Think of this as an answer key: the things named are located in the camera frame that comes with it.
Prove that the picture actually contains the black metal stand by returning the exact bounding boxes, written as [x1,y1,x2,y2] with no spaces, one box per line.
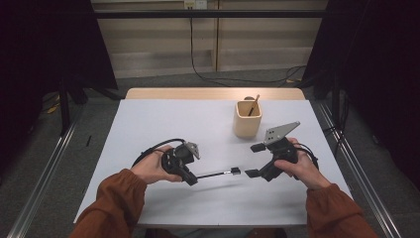
[57,78,72,137]

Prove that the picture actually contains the aluminium floor rail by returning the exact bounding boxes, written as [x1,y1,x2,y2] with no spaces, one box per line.
[316,98,402,238]
[6,108,83,238]

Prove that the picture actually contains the orange-tipped grey makeup brush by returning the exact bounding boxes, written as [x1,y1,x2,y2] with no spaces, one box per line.
[247,93,262,117]

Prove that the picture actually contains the person's right hand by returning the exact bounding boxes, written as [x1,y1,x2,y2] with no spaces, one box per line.
[273,137,332,191]

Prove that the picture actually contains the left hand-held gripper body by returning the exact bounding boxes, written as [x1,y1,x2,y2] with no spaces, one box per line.
[160,141,201,178]

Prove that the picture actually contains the small black makeup brush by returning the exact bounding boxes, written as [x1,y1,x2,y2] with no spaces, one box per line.
[196,167,242,180]

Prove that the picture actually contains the left hand-held gripper cable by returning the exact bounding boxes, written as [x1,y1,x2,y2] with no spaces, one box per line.
[132,138,186,168]

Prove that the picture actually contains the black curtain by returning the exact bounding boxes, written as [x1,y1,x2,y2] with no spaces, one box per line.
[301,0,420,189]
[0,0,118,177]

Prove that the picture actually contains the right hand-held gripper cable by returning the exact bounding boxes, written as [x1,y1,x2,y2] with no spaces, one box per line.
[295,142,320,172]

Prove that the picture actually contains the black power cable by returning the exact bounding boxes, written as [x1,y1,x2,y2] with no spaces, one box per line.
[188,8,306,87]

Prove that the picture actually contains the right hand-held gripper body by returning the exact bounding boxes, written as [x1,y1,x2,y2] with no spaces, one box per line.
[259,121,301,182]

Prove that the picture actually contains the white table mat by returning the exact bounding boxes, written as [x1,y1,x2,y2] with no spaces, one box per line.
[72,98,353,228]

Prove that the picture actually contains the person's left hand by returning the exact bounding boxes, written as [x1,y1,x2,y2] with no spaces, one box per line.
[130,144,183,185]

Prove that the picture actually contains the white wall socket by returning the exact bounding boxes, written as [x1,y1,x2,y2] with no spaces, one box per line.
[183,0,208,10]

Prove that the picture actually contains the hand-held gripper cable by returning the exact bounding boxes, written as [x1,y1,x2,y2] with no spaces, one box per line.
[295,142,320,172]
[132,138,186,168]

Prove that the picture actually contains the beige square cup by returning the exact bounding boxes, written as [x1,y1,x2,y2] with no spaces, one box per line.
[232,99,263,139]

